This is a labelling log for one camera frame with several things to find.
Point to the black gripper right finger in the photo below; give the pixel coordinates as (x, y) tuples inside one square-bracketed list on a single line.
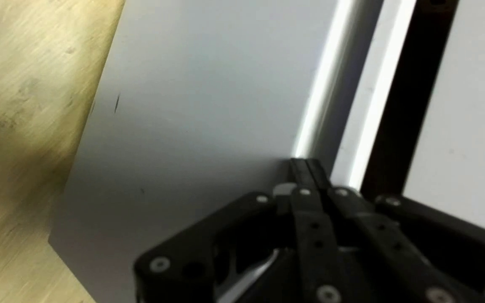
[(410, 246)]

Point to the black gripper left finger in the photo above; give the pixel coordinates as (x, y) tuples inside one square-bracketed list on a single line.
[(235, 246)]

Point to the grey cabinet drawer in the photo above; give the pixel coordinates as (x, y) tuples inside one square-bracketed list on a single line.
[(208, 111)]

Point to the grey plain drawer front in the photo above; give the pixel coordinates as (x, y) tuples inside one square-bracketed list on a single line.
[(471, 111)]

